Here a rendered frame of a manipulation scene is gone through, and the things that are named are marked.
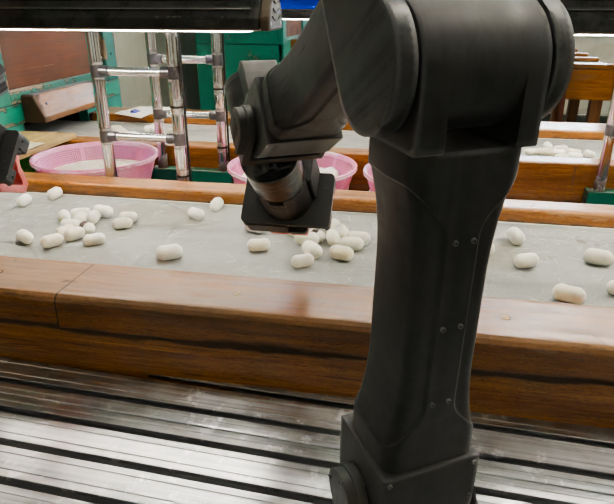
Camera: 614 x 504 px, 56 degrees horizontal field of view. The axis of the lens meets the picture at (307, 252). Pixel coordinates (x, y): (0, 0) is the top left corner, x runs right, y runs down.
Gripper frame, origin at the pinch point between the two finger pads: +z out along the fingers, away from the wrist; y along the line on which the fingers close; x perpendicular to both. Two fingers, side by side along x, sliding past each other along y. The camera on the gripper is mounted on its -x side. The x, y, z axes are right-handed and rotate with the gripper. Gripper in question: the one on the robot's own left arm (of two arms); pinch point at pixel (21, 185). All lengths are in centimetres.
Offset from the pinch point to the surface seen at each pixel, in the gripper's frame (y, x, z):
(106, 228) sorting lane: -1.9, -1.0, 19.4
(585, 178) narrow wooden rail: -86, -31, 56
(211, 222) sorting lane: -17.7, -4.7, 23.8
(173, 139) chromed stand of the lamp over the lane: -5.7, -22.2, 28.9
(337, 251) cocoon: -40.5, 1.7, 14.0
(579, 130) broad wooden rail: -92, -56, 82
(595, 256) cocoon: -76, -1, 18
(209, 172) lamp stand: -4, -27, 55
